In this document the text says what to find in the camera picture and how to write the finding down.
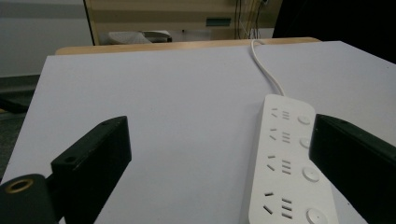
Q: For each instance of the white cloth bundle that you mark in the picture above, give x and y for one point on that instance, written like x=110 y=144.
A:
x=130 y=37

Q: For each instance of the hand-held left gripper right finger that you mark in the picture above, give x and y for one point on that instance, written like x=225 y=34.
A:
x=358 y=165

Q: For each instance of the white power strip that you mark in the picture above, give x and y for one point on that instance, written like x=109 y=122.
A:
x=288 y=165

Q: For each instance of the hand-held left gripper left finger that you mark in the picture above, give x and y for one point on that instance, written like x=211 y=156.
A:
x=93 y=161

